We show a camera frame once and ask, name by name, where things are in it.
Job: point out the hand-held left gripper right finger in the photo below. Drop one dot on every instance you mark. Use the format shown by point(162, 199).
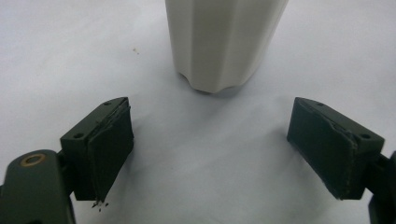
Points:
point(327, 146)

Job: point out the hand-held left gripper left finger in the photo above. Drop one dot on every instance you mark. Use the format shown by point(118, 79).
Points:
point(104, 152)

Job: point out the white ribbed cup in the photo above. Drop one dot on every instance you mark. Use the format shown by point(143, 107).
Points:
point(221, 40)

